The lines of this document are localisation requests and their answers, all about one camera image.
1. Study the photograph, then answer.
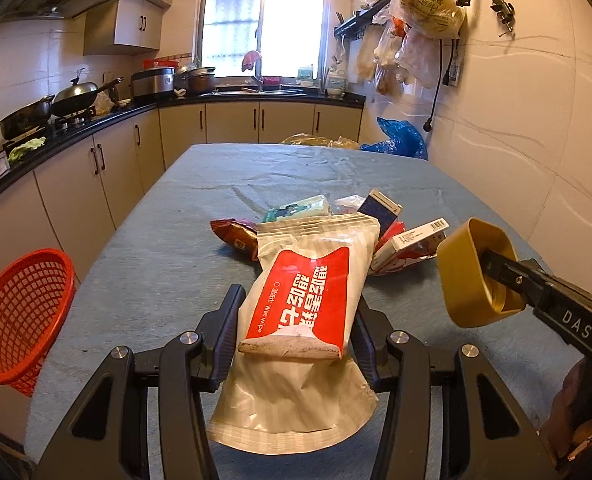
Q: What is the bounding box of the yellow plastic cup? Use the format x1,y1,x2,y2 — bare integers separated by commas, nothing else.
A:
436,218,525,328

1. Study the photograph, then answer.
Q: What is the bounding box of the torn red carton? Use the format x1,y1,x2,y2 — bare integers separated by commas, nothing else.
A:
370,220,437,276

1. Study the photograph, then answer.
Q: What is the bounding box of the red white wet wipe pack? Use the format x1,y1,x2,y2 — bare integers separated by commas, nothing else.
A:
208,212,380,455

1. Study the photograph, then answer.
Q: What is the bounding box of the white barcode medicine box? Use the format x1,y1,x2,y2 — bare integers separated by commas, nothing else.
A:
358,188,403,236

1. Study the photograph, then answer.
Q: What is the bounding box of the brown red snack wrapper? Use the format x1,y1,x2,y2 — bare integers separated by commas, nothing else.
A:
210,219,258,261

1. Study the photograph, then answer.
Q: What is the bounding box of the pink plastic bag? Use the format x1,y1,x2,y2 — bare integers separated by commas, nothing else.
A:
330,195,366,214

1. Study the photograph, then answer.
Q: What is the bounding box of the green cartoon tissue pack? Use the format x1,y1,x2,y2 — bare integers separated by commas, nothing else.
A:
262,195,331,223

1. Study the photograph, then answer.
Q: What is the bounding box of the red plastic mesh basket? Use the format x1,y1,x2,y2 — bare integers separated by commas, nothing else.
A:
0,248,76,398

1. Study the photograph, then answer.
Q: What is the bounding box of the grey blue tablecloth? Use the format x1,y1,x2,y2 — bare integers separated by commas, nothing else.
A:
22,142,585,480

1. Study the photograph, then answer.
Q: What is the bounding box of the blue plastic bag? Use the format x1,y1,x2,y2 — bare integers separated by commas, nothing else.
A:
360,117,428,160

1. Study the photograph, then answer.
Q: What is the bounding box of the green cloth on counter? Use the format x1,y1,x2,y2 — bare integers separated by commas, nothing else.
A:
8,136,46,165

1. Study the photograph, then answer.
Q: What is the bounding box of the yellow plastic bag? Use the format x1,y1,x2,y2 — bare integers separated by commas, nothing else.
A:
282,133,360,150

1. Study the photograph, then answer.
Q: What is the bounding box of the black frying pan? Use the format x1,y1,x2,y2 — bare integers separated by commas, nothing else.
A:
0,94,55,141

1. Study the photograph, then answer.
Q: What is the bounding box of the black lidded wok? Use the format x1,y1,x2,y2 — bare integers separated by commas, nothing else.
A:
50,68,124,118

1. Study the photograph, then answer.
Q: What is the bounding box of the hanging bag of food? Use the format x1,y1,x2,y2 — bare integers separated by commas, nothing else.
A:
392,0,466,39

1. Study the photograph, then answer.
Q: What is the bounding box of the silver rice cooker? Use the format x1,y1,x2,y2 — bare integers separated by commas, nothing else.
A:
130,66,174,104

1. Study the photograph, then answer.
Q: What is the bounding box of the dark cooking pot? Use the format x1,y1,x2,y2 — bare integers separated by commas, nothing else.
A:
174,66,216,96

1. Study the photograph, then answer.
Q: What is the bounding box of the sink faucet with pink cloth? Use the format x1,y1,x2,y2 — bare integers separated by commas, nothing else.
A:
241,50,264,91

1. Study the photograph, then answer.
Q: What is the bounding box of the black power cable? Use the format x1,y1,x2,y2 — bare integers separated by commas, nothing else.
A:
422,37,445,134

